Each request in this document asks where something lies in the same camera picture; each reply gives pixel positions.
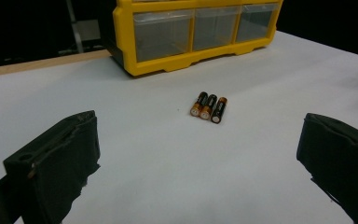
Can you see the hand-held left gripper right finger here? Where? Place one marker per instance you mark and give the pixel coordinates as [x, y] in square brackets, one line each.
[341, 155]

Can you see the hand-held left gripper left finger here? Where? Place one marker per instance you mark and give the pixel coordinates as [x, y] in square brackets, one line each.
[59, 161]

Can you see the black and copper battery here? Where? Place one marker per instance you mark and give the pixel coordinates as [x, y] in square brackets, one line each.
[208, 107]
[198, 104]
[219, 110]

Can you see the yellow drawer organizer cabinet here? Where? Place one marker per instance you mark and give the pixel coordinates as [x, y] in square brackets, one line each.
[125, 40]

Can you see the clear plastic drawer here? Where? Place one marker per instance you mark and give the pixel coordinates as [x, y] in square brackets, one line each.
[254, 22]
[163, 34]
[214, 28]

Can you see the metal stand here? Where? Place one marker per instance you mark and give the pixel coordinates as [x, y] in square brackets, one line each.
[77, 31]

